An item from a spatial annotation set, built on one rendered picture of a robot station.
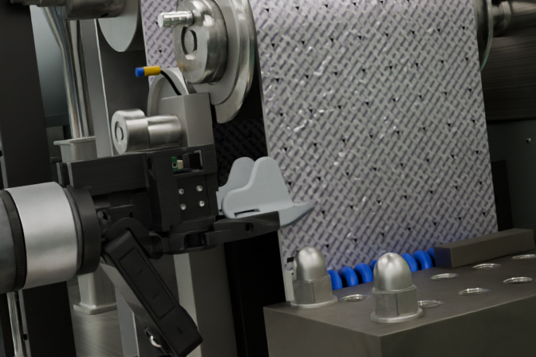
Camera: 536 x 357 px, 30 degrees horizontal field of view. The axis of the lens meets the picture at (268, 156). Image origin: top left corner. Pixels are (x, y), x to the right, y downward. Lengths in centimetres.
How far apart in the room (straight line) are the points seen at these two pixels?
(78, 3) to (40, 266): 42
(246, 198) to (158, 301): 11
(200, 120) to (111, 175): 15
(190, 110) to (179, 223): 15
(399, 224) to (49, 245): 33
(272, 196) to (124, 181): 13
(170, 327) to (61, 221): 12
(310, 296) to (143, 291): 13
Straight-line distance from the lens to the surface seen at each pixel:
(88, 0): 109
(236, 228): 78
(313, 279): 77
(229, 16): 85
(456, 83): 95
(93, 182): 76
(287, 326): 77
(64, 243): 73
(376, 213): 89
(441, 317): 70
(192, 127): 89
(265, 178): 81
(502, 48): 107
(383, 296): 70
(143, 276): 77
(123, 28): 111
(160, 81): 101
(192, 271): 90
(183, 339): 79
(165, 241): 77
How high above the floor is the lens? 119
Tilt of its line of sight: 3 degrees down
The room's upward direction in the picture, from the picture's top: 7 degrees counter-clockwise
